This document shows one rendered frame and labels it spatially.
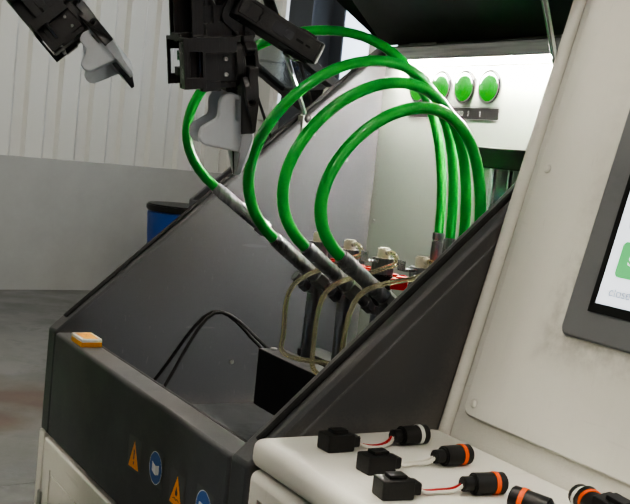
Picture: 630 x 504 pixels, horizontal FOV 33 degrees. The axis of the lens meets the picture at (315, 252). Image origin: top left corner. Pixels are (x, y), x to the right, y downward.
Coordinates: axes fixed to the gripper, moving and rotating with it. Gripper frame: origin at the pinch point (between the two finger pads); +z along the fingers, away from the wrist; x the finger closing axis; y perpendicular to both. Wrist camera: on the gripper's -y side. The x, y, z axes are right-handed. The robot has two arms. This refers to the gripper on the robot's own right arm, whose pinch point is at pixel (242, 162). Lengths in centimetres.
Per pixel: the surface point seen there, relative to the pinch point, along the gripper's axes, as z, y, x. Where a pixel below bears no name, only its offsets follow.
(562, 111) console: -6.0, -29.5, 17.4
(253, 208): 7.4, -4.3, -9.2
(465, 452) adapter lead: 23.4, -11.0, 30.9
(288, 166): 1.2, -6.2, -1.9
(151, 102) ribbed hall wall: 75, -162, -718
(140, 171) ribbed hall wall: 128, -148, -708
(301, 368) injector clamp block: 29.1, -10.5, -9.5
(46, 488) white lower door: 55, 19, -40
